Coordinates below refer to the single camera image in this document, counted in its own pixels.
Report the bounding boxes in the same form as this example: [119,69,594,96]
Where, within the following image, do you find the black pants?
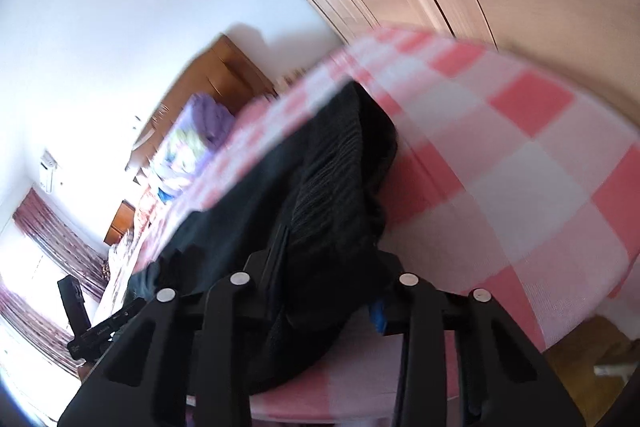
[125,79,401,395]

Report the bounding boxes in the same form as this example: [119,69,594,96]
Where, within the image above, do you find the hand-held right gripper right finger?
[370,273,585,427]

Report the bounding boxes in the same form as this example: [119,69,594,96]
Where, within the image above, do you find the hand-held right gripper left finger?
[59,227,293,427]

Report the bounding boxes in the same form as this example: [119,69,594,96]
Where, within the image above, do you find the pink floral duvet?
[97,227,137,323]

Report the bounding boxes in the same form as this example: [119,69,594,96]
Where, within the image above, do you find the wooden headboard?
[125,34,279,172]

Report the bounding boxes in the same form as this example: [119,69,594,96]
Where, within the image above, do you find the folded purple printed blanket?
[150,93,237,200]

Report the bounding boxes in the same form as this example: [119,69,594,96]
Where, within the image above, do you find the white air conditioner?
[39,150,60,194]

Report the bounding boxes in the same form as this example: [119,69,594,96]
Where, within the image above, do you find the wooden nightstand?
[104,201,136,247]

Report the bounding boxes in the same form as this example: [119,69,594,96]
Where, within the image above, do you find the bed with pink checked sheet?
[100,24,640,424]

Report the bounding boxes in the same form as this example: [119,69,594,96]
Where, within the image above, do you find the dark red patterned curtain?
[0,188,109,378]

